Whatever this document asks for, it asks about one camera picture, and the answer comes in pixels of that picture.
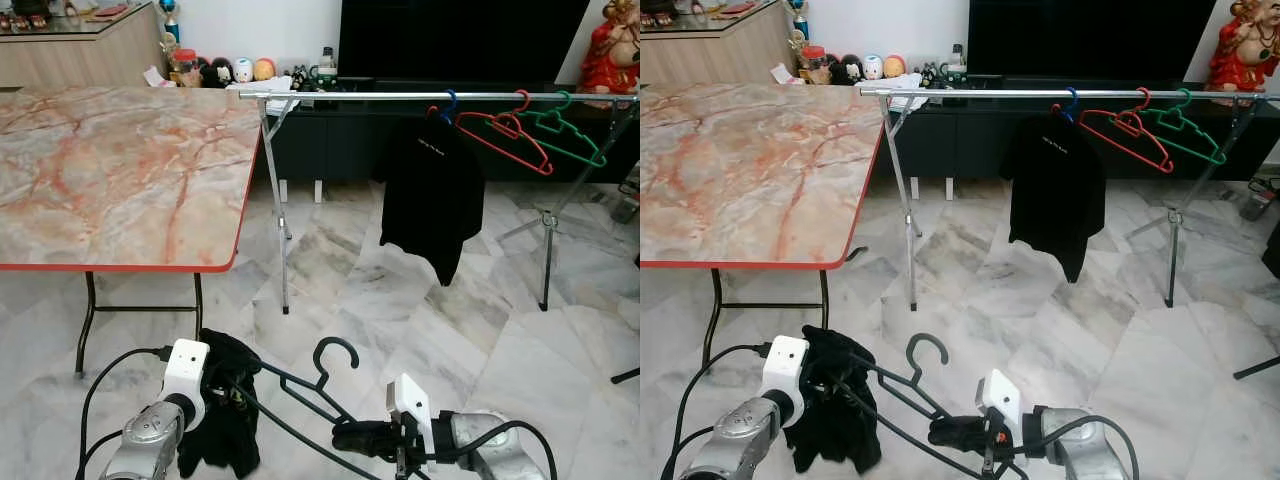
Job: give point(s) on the blue plastic hanger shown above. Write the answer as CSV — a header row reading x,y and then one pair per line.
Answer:
x,y
455,105
1075,103

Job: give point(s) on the marble top folding table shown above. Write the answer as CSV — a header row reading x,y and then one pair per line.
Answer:
x,y
120,180
750,180

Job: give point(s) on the black folding chair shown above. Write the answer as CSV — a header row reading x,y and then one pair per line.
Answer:
x,y
1256,367
626,375

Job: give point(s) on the white crumpled cloth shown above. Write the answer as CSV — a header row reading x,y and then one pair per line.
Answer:
x,y
275,103
905,101

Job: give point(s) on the small dark metal figurine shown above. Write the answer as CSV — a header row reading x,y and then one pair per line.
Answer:
x,y
303,78
932,76

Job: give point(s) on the black plastic hanger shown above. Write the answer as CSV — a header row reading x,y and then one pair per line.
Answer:
x,y
337,340
928,336

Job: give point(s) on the floor power strip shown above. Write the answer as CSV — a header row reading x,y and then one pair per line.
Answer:
x,y
1255,208
625,210

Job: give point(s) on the black TV console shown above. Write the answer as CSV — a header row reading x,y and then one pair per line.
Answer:
x,y
960,150
335,150

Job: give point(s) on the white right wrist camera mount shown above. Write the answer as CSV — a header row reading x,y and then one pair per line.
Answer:
x,y
410,405
1003,400

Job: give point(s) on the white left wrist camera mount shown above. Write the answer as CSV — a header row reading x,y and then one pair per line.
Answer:
x,y
185,370
783,368

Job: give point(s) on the orange round doll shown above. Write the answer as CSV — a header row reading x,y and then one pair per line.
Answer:
x,y
894,66
265,69

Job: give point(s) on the black t-shirt white print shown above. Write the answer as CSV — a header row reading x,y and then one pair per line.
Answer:
x,y
1055,190
435,190

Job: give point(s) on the dark brown fabric sofa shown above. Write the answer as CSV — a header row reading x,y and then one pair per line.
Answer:
x,y
1272,250

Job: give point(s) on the blue gold decorative ornament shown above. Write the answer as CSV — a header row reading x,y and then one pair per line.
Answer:
x,y
798,16
170,18

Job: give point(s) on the black flat television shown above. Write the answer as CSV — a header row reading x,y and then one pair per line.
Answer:
x,y
460,40
1090,40

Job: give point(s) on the red gold buddha statue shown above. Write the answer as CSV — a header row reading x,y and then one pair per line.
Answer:
x,y
610,60
1245,60

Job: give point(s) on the white round doll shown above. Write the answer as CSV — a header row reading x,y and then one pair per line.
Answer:
x,y
243,70
873,66

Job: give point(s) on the light wooden cabinet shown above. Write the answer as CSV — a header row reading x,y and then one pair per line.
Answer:
x,y
710,58
80,60

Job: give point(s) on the pink white packet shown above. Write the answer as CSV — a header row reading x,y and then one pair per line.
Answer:
x,y
785,74
157,77

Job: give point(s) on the red plastic hanger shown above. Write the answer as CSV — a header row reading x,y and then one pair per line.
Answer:
x,y
508,125
1130,122

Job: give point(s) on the clear plastic bottle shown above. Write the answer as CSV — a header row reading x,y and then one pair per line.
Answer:
x,y
957,68
327,72

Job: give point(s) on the green plastic hanger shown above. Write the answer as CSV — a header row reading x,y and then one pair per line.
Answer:
x,y
560,120
1183,117

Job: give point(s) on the black knit collar garment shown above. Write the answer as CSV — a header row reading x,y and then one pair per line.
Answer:
x,y
830,440
225,440

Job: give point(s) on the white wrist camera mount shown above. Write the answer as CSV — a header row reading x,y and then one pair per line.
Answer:
x,y
410,405
1003,400
185,370
783,368

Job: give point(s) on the silver metal clothes rack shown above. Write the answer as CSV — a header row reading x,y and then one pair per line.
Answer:
x,y
350,96
980,92

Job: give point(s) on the black white-faced plush doll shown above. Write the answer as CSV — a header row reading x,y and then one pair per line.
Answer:
x,y
853,70
223,74

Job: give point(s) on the dark brown plush doll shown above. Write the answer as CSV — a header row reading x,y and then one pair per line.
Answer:
x,y
836,73
208,76

